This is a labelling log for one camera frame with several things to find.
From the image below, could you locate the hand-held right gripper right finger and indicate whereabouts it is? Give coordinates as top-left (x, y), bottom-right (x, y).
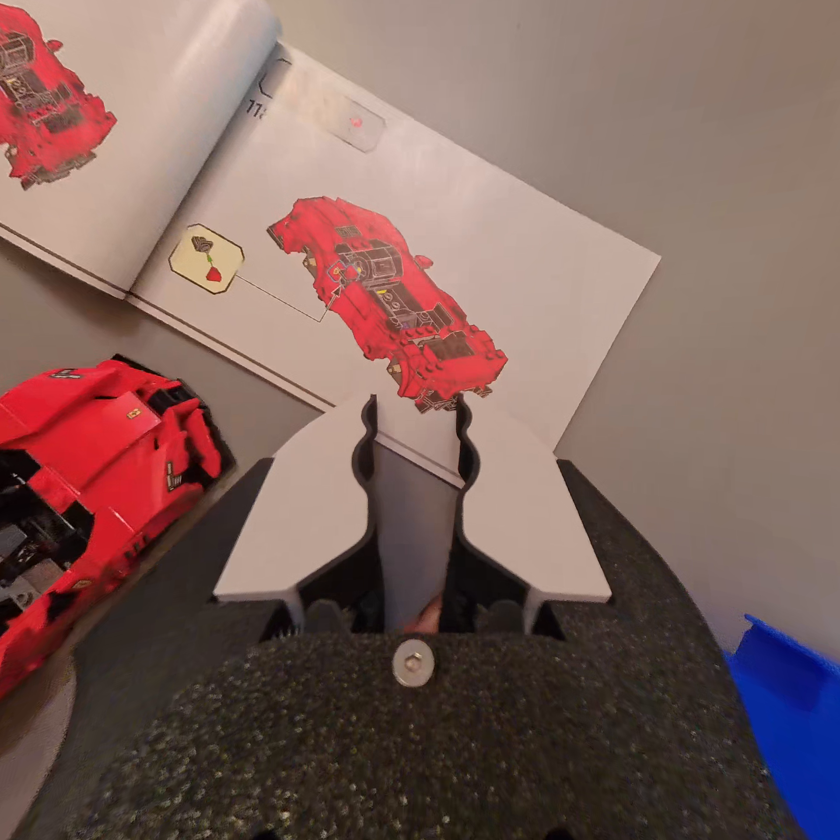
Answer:
top-left (455, 394), bottom-right (614, 632)

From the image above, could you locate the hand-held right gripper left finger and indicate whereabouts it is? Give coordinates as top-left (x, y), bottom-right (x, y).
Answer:
top-left (213, 394), bottom-right (379, 624)

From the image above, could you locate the red lego car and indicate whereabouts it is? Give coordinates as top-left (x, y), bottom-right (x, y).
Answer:
top-left (0, 354), bottom-right (237, 698)

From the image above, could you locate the lego instruction booklet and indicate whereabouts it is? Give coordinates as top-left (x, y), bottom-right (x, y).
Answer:
top-left (0, 0), bottom-right (662, 490)

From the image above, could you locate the blue plastic storage bin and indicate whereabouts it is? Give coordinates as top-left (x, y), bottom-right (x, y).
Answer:
top-left (722, 613), bottom-right (840, 840)

